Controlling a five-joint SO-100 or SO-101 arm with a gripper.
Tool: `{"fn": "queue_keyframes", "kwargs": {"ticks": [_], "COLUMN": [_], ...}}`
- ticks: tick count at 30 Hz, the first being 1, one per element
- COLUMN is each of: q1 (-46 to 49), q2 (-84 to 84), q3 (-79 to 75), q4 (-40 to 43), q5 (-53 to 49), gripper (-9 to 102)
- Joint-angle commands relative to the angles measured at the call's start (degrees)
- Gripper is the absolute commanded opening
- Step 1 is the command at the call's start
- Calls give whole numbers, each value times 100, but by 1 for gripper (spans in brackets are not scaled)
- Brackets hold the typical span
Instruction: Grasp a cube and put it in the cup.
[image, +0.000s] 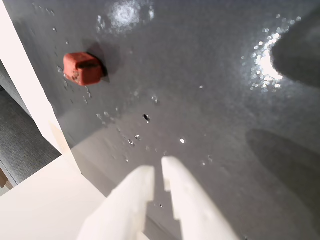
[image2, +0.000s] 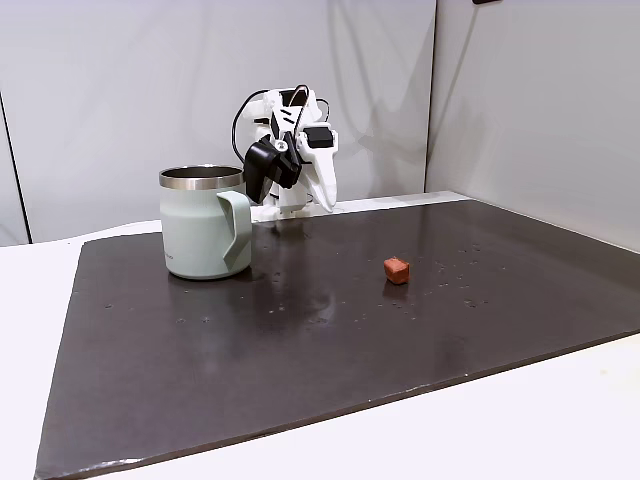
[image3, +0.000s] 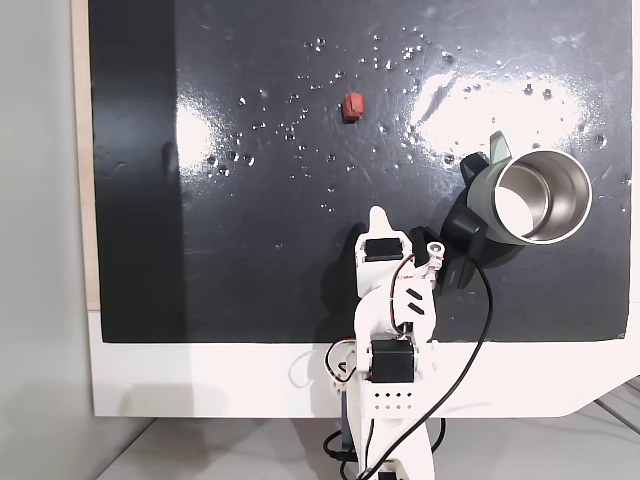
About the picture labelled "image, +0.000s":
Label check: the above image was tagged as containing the red cube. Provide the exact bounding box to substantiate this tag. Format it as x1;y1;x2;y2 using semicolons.
62;51;105;87

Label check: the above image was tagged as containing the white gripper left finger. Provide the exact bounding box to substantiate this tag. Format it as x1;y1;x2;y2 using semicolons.
77;166;156;240

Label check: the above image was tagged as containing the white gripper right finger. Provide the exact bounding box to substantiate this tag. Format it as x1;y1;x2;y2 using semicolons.
161;156;241;240

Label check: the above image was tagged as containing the black glossy mat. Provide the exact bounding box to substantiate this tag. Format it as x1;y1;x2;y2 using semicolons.
4;0;320;240

